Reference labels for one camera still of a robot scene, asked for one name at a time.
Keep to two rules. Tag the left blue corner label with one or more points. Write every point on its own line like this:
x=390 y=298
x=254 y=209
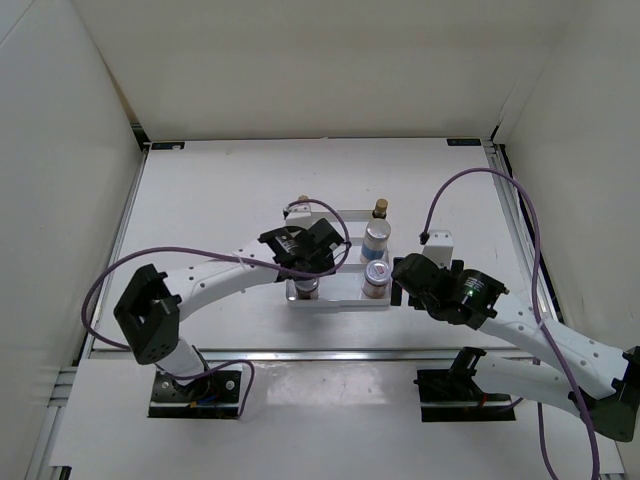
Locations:
x=163 y=146

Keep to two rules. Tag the right blue corner label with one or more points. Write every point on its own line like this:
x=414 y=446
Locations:
x=463 y=142

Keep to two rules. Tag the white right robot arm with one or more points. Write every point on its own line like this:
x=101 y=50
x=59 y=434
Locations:
x=579 y=375

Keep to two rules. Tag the blue corner label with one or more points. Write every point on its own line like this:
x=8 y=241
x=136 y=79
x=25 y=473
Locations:
x=163 y=146
x=463 y=142

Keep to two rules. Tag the white tiered organizer tray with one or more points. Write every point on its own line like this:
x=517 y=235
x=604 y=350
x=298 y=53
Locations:
x=343 y=289

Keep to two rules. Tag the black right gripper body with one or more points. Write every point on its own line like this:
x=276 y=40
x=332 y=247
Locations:
x=429 y=307

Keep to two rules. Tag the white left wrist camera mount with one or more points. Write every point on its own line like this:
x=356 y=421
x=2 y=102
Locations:
x=298 y=215

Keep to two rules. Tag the short white-lid jar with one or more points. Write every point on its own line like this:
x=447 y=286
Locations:
x=307 y=289
x=376 y=279

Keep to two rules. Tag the aluminium front rail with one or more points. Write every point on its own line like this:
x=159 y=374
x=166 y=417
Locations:
x=325 y=355

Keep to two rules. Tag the aluminium right frame rail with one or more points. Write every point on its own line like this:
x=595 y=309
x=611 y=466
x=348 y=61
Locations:
x=521 y=228

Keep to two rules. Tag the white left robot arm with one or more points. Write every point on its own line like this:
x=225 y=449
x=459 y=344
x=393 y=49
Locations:
x=154 y=303

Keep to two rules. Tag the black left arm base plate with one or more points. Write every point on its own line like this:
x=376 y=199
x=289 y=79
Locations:
x=216 y=397

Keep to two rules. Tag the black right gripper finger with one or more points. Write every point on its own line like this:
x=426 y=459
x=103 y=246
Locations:
x=396 y=294
x=456 y=266

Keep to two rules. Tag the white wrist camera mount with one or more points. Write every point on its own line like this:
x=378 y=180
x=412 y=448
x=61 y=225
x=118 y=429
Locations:
x=298 y=215
x=439 y=248

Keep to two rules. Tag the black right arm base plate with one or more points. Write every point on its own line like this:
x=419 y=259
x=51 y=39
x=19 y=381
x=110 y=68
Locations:
x=445 y=398

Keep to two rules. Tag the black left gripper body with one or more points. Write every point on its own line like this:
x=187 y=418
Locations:
x=321 y=264

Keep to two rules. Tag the tall silver-lid jar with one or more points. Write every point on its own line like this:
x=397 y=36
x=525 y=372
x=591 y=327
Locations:
x=375 y=240

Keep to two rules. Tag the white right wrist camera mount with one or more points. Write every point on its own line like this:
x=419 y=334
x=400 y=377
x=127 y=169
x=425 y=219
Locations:
x=439 y=248

